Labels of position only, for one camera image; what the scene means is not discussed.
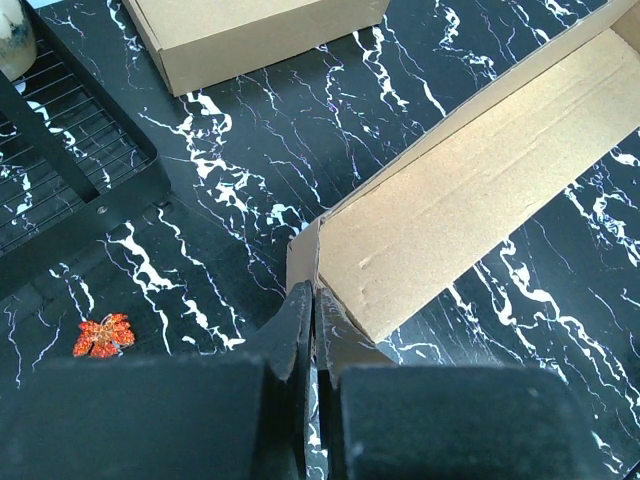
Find beige cup in rack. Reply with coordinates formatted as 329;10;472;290
0;0;37;81

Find black wire tray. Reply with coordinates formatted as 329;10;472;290
1;2;171;297

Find closed brown cardboard box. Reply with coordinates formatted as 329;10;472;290
124;0;389;97

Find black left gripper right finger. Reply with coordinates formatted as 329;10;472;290
314;288;606;479

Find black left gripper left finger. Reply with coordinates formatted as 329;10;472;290
1;282;313;479

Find small orange flower toy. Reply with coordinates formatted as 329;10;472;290
72;313;136;359

